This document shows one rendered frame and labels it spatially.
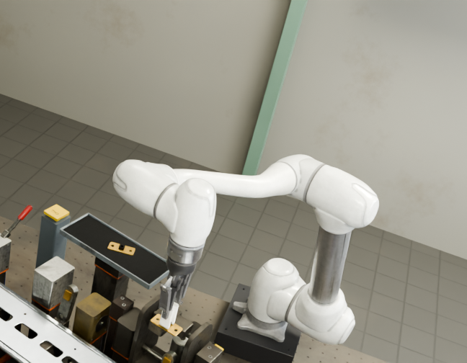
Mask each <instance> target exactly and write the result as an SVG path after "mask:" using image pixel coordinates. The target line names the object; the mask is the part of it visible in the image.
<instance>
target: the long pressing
mask: <svg viewBox="0 0 467 363"><path fill-rule="evenodd" d="M0 308H1V309H2V310H3V311H5V312H6V313H8V314H9V315H10V316H12V319H11V320H9V321H4V320H2V319H1V318H0V349H1V350H2V351H4V352H5V353H7V354H8V355H9V356H10V357H12V358H13V359H15V360H16V361H18V362H19V363H63V362H62V360H63V359H64V358H66V357H70V358H72V359H73V360H74V361H75V362H77V363H117V362H116V361H114V360H113V359H111V358H110V357H108V356H107V355H106V354H104V353H103V352H101V351H100V350H99V349H97V348H95V347H94V346H92V345H91V344H90V343H88V342H87V341H85V340H83V338H81V337H80V336H78V335H76V334H75V333H74V332H72V331H71V330H69V329H68V328H67V327H65V326H63V325H62V324H61V323H59V322H58V321H56V320H55V319H53V318H51V317H50V316H49V315H48V314H46V313H44V312H43V311H41V309H39V308H37V307H36V306H34V305H33V304H32V303H30V302H29V301H27V300H26V299H24V298H23V297H21V296H20V295H18V294H17V293H16V292H14V291H13V290H11V289H9V288H8V287H7V286H6V285H4V284H2V283H1V282H0ZM24 313H26V315H24ZM19 324H23V325H25V326H26V327H28V328H29V329H30V330H32V331H33V332H35V333H36V334H37V336H36V337H34V338H33V339H29V338H27V337H26V336H25V335H24V334H22V333H21V332H19V331H18V330H17V329H16V328H15V326H17V325H19ZM45 341H47V342H49V343H50V344H52V345H53V346H54V347H56V348H57V349H59V350H60V351H62V352H63V354H62V355H60V356H59V357H54V356H53V355H52V354H50V353H49V352H47V351H46V350H44V349H43V348H42V347H41V346H40V345H41V344H42V343H43V342H45ZM74 349H76V350H74Z"/></svg>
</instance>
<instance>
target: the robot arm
mask: <svg viewBox="0 0 467 363"><path fill-rule="evenodd" d="M112 181H113V187H114V188H115V190H116V192H117V193H118V194H119V195H120V196H121V197H122V198H123V199H124V200H125V201H126V202H127V203H129V204H130V205H132V206H133V207H134V208H136V209H138V210H140V211H141V212H143V213H145V214H147V215H150V216H151V217H154V218H156V219H157V220H159V221H160V222H161V223H162V224H163V225H164V226H165V227H166V228H167V230H168V231H169V232H170V233H169V240H168V244H167V247H166V252H167V254H168V256H167V260H166V265H167V267H168V269H169V274H168V276H167V282H166V284H163V283H162V284H161V285H160V289H161V294H160V301H159V309H161V310H162V313H161V318H160V321H159V324H160V325H161V326H163V327H165V328H166V329H169V327H170V324H171V322H172V325H174V322H175V319H176V316H177V310H178V307H179V305H178V304H180V305H181V304H182V303H183V302H182V301H181V299H182V298H184V297H185V294H186V291H187V288H188V285H189V283H190V279H191V276H192V273H193V272H194V270H195V267H196V264H197V261H199V260H200V258H201V256H202V252H203V247H204V245H205V240H206V238H207V237H208V235H209V233H210V231H211V228H212V226H213V221H214V217H215V208H216V194H225V195H231V196H236V197H249V198H260V197H271V196H280V195H287V194H289V195H290V196H291V197H294V198H296V199H299V200H301V201H303V202H305V203H307V204H309V205H310V206H312V207H313V211H314V212H315V215H316V219H317V221H318V223H319V231H318V236H317V241H316V250H315V254H314V260H313V269H312V273H311V282H310V283H309V284H306V283H305V282H304V281H303V280H302V279H301V278H300V277H299V274H298V271H297V269H296V268H295V267H294V266H293V265H292V264H291V263H290V262H289V261H287V260H285V259H280V258H275V259H270V260H269V261H267V262H266V263H265V264H264V265H263V266H262V267H261V268H260V269H259V270H258V271H257V273H256V274H255V277H254V280H253V282H252V286H251V289H250V293H249V297H248V300H247V303H245V302H234V304H233V307H232V308H233V309H234V310H236V311H238V312H240V313H241V314H243V315H242V317H241V319H240V320H239V322H238V323H237V328H239V329H241V330H248V331H251V332H254V333H258V334H260V335H263V336H266V337H269V338H271V339H274V340H276V341H278V342H284V339H285V329H286V327H287V324H288V323H289V324H290V325H291V326H293V327H294V328H296V329H298V330H299V331H300V332H302V333H304V334H305V335H307V336H309V337H311V338H313V339H315V340H317V341H319V342H321V343H324V344H331V345H338V344H343V343H344V342H345V341H346V339H347V337H348V336H349V335H350V333H351V331H352V329H353V328H354V326H355V317H354V315H353V313H352V311H351V309H350V308H348V307H347V303H346V302H345V299H344V294H343V292H342V291H341V290H340V288H339V287H340V283H341V279H342V273H343V269H344V263H345V259H346V256H347V250H348V246H349V242H350V236H351V232H352V230H353V229H355V228H363V227H365V226H367V225H369V224H370V223H371V222H372V221H373V219H374V217H375V215H376V213H377V211H378V206H379V201H378V197H377V195H376V194H375V192H374V191H373V190H372V189H371V188H370V187H369V186H368V185H367V184H365V183H364V182H363V181H361V180H359V179H357V178H356V177H354V176H352V175H350V174H348V173H346V172H344V171H342V170H340V169H337V168H334V167H331V166H328V165H326V164H325V163H322V162H320V161H317V160H315V159H314V158H312V157H310V156H307V155H301V154H298V155H292V156H288V157H285V158H281V159H280V160H279V161H277V162H275V163H274V164H272V165H271V166H270V167H269V168H268V169H267V170H266V171H264V172H263V173H262V174H260V175H257V176H244V175H236V174H224V173H218V172H211V171H198V170H191V169H172V168H170V167H169V166H167V165H165V164H156V163H149V162H146V163H144V162H142V161H139V160H126V161H124V162H122V163H120V164H119V166H118V167H117V168H116V169H115V172H114V174H113V178H112Z"/></svg>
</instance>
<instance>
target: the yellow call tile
mask: <svg viewBox="0 0 467 363"><path fill-rule="evenodd" d="M44 214H46V215H47V216H49V217H50V218H52V219H54V220H55V221H59V220H60V219H62V218H64V217H66V216H67V215H69V211H67V210H65V209H63V208H62V207H60V206H59V205H54V206H52V207H50V208H48V209H46V210H44Z"/></svg>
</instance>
